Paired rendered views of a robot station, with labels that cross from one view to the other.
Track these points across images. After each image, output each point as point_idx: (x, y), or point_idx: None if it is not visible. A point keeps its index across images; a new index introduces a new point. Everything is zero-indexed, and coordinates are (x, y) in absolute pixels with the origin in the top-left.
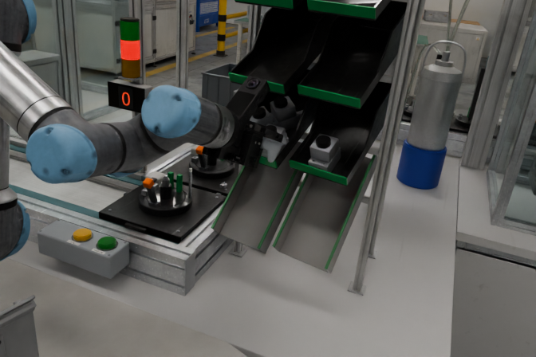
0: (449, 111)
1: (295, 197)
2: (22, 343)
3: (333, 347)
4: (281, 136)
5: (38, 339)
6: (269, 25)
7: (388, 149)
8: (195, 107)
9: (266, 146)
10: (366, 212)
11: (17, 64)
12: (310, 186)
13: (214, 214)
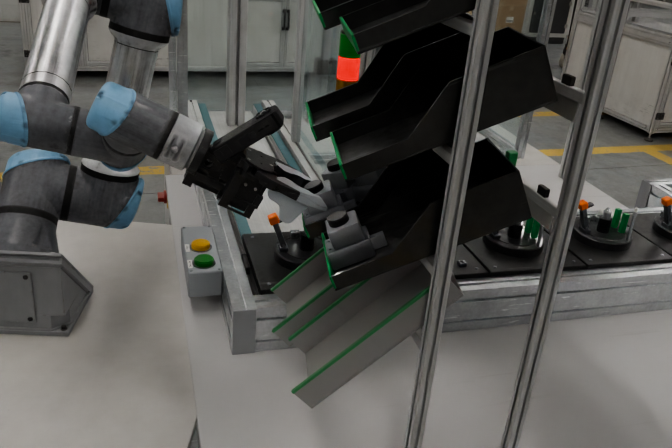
0: None
1: (345, 293)
2: (49, 292)
3: None
4: (293, 192)
5: (102, 311)
6: (399, 55)
7: (438, 272)
8: (120, 110)
9: (273, 197)
10: (606, 423)
11: (54, 42)
12: (384, 293)
13: None
